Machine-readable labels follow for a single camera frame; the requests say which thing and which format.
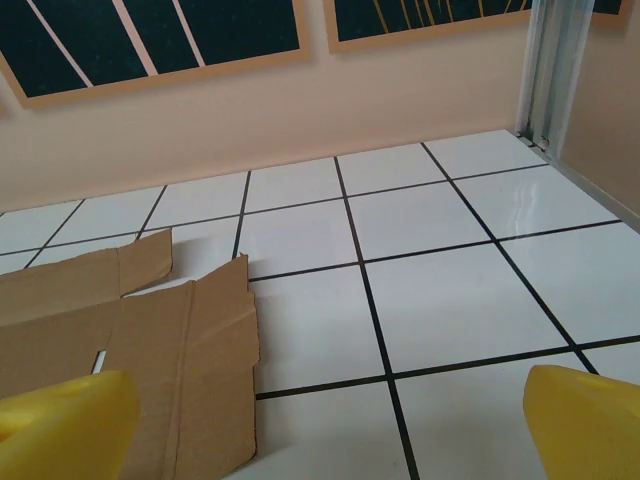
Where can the aluminium corner post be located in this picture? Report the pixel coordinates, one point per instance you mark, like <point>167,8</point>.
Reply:
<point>555,70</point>

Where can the brown cardboard box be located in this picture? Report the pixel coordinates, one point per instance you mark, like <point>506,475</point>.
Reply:
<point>200,350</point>

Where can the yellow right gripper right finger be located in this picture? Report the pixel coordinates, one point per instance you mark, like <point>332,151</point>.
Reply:
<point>585,425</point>

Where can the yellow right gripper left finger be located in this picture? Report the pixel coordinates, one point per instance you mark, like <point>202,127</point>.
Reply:
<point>65,425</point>

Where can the aluminium side rail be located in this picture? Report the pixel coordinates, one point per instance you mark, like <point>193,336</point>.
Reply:
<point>600,195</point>

